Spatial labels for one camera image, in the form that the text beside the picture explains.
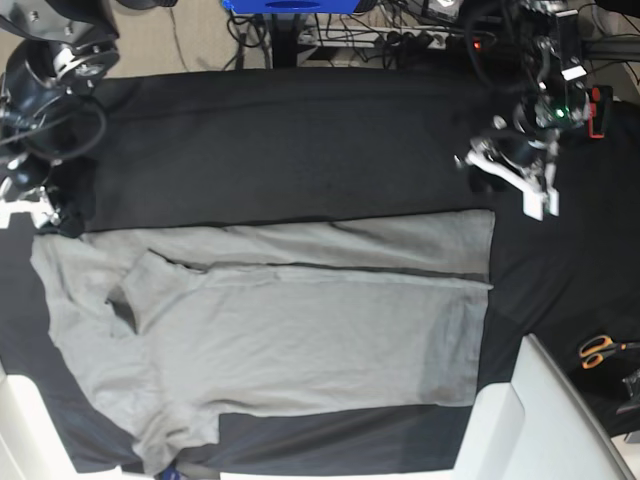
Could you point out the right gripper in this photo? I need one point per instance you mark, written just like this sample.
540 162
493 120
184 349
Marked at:
26 189

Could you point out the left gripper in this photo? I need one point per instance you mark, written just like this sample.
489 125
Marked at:
521 155

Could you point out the grey T-shirt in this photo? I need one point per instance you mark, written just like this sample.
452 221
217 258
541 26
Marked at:
166 330

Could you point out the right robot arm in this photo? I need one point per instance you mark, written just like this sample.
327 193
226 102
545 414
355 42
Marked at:
49 114

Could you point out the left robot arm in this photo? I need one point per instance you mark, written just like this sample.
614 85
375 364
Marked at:
545 38

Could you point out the black table cloth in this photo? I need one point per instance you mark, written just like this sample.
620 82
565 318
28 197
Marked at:
327 144

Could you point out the red black clamp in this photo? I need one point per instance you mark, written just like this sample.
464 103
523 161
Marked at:
600 102

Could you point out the white power strip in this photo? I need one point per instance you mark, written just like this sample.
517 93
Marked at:
434 38

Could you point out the black crumpled object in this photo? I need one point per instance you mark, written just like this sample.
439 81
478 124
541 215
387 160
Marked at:
631 382

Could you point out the white base block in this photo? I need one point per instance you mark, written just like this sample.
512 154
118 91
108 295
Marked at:
536 426
30 445

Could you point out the orange handled scissors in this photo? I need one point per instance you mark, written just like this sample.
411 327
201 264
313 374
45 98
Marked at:
597 349

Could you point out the blue plastic mount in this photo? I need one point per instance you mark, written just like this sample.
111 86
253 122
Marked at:
245 7

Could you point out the black table leg post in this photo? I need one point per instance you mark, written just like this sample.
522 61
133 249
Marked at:
284 30

